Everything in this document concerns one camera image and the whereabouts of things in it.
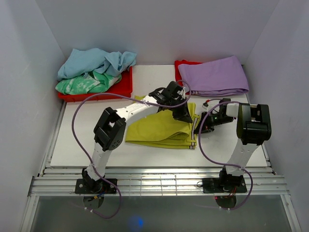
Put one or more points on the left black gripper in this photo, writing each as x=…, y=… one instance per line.
x=183, y=115

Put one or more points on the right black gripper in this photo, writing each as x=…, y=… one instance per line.
x=206, y=127

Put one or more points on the yellow-green trousers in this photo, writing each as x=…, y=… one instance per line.
x=163, y=131

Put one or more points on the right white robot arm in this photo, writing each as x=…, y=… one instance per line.
x=253, y=128

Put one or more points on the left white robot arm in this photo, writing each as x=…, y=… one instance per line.
x=110, y=129

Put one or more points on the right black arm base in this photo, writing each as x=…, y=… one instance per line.
x=228, y=186

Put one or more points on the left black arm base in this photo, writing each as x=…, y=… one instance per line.
x=108, y=186

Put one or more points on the folded purple trousers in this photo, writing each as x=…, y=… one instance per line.
x=223, y=77

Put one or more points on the red plastic tray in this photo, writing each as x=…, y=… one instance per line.
x=124, y=88

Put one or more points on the green white patterned garment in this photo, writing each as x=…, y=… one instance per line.
x=92, y=82

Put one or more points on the light blue garment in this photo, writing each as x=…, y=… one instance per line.
x=100, y=61

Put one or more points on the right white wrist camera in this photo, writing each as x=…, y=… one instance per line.
x=211, y=104

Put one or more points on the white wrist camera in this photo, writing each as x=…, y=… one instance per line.
x=211, y=104
x=181, y=93

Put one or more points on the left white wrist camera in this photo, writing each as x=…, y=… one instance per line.
x=181, y=93

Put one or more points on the aluminium rail frame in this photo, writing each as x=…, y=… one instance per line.
x=179, y=181

